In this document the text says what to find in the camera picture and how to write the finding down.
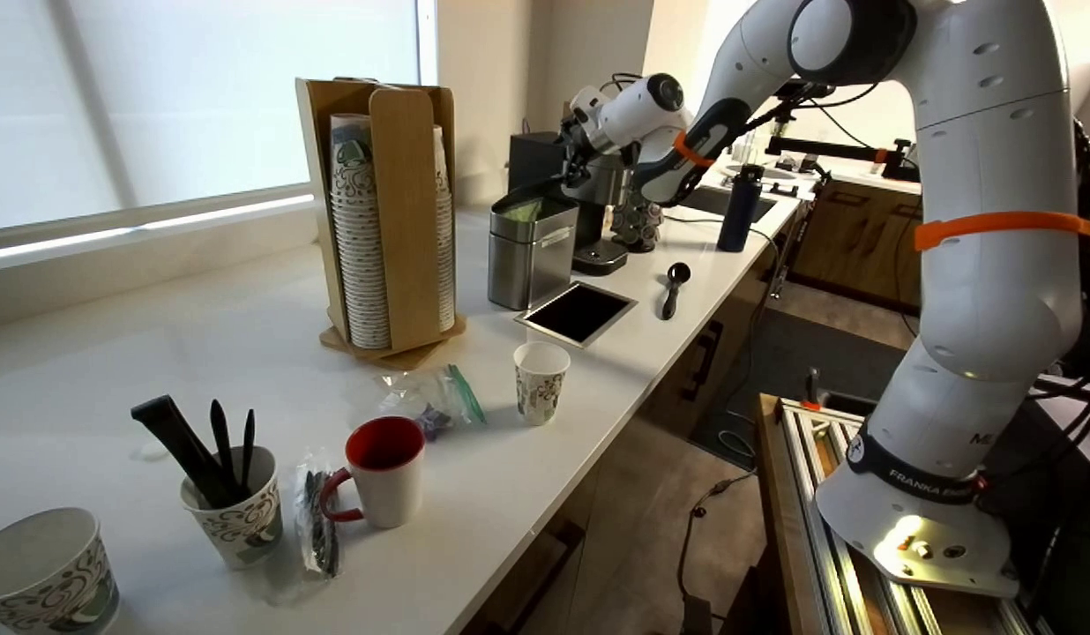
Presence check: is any paper cup with black utensils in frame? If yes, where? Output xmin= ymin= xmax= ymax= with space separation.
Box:
xmin=131 ymin=395 xmax=283 ymax=569

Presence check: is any black coffee scoop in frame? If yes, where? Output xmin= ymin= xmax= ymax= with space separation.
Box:
xmin=661 ymin=261 xmax=690 ymax=320

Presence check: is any black tumbler bottle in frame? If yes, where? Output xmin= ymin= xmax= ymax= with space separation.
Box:
xmin=715 ymin=166 xmax=761 ymax=253

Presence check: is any patterned paper cup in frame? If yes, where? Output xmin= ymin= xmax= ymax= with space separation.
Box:
xmin=513 ymin=341 xmax=570 ymax=427

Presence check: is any white mug red interior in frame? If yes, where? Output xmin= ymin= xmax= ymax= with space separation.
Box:
xmin=319 ymin=415 xmax=427 ymax=528

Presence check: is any wooden paper cup dispenser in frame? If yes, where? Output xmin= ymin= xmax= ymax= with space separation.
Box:
xmin=296 ymin=78 xmax=462 ymax=358

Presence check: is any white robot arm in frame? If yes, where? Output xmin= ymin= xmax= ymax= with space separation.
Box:
xmin=562 ymin=0 xmax=1090 ymax=595

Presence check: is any large paper bowl cup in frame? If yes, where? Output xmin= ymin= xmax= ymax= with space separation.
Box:
xmin=0 ymin=508 xmax=119 ymax=635

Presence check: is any clear plastic zip bag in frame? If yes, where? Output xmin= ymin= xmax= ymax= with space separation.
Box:
xmin=380 ymin=364 xmax=486 ymax=441

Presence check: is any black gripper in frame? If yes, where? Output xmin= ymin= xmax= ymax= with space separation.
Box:
xmin=537 ymin=129 xmax=619 ymax=205

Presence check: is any stainless steel bin black lid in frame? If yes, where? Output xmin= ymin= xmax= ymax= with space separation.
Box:
xmin=486 ymin=178 xmax=579 ymax=309

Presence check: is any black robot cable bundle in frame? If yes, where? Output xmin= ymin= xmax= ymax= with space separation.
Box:
xmin=636 ymin=67 xmax=910 ymax=208

